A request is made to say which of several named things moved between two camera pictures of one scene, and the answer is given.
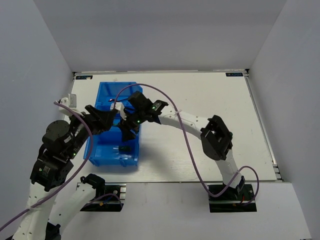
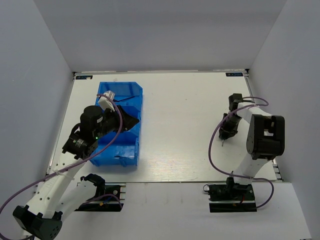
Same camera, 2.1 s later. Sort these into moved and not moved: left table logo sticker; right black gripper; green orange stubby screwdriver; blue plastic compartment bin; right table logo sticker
Moved: green orange stubby screwdriver; right black gripper
Not moved: left table logo sticker; blue plastic compartment bin; right table logo sticker
